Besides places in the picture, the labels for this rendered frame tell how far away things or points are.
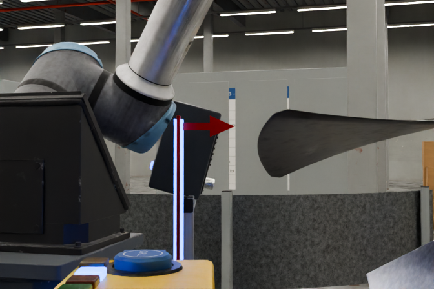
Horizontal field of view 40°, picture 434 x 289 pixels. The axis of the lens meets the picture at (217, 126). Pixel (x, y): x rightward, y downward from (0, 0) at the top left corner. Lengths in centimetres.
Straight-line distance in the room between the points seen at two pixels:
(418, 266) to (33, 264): 49
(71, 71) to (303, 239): 174
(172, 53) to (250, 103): 599
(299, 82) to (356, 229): 433
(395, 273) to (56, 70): 65
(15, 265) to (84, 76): 37
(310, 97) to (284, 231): 439
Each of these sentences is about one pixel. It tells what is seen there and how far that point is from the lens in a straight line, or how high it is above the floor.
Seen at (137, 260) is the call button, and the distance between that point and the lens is 41.
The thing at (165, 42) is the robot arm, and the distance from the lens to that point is 103.
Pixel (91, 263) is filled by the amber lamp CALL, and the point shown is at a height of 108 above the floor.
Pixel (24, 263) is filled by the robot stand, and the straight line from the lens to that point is 86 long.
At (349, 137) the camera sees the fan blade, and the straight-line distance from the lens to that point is 70.
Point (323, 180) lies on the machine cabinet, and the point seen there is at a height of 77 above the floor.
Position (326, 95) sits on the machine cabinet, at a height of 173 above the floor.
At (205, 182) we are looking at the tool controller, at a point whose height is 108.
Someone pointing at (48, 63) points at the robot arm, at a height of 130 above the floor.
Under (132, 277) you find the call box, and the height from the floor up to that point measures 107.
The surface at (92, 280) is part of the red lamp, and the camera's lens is 37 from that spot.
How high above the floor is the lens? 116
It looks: 2 degrees up
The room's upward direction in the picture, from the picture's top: straight up
